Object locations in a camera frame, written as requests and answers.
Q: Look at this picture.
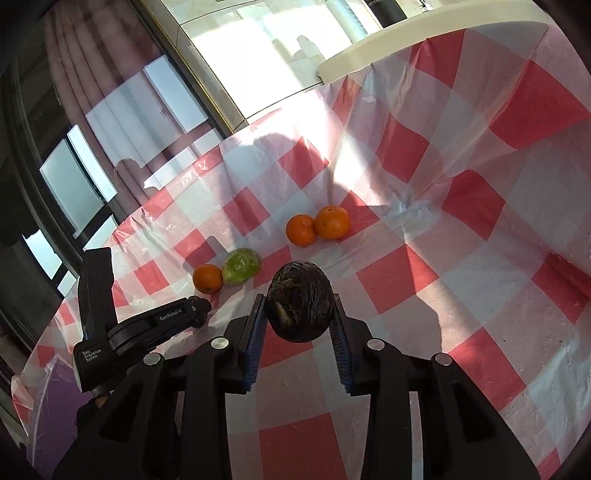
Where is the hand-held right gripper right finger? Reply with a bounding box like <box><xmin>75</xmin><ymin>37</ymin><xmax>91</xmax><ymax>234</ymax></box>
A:
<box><xmin>329</xmin><ymin>294</ymin><xmax>542</xmax><ymax>480</ymax></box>

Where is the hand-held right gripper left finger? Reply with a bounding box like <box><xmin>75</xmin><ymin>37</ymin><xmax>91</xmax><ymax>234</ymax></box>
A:
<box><xmin>52</xmin><ymin>295</ymin><xmax>267</xmax><ymax>480</ymax></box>

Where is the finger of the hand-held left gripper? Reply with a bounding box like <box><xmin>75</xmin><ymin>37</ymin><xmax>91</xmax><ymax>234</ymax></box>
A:
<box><xmin>159</xmin><ymin>296</ymin><xmax>212</xmax><ymax>341</ymax></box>

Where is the dark brown round avocado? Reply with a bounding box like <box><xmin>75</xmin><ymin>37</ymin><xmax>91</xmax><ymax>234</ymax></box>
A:
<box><xmin>266</xmin><ymin>261</ymin><xmax>334</xmax><ymax>343</ymax></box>

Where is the orange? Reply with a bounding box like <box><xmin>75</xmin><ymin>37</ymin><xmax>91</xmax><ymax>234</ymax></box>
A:
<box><xmin>315</xmin><ymin>205</ymin><xmax>352</xmax><ymax>241</ymax></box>
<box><xmin>192</xmin><ymin>264</ymin><xmax>224</xmax><ymax>295</ymax></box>
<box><xmin>286</xmin><ymin>215</ymin><xmax>319</xmax><ymax>247</ymax></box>

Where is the green fruit in plastic wrap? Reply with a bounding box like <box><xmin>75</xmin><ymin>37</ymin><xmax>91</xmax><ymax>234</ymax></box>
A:
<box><xmin>222</xmin><ymin>248</ymin><xmax>263</xmax><ymax>287</ymax></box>

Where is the window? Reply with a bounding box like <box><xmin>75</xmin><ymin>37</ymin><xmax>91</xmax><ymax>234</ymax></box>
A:
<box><xmin>21</xmin><ymin>55</ymin><xmax>211</xmax><ymax>301</ymax></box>

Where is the red white checkered tablecloth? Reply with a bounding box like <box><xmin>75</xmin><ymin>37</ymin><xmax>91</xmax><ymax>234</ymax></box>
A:
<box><xmin>11</xmin><ymin>21</ymin><xmax>591</xmax><ymax>480</ymax></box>

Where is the pink curtain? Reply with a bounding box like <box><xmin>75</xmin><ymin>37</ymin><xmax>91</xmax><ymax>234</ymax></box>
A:
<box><xmin>44</xmin><ymin>0</ymin><xmax>225</xmax><ymax>222</ymax></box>

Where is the white board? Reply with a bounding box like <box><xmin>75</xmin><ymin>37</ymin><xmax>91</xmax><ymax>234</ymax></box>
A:
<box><xmin>316</xmin><ymin>21</ymin><xmax>551</xmax><ymax>85</ymax></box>

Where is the black bottle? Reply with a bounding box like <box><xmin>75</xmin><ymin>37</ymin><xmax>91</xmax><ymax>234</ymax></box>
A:
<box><xmin>362</xmin><ymin>0</ymin><xmax>408</xmax><ymax>29</ymax></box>

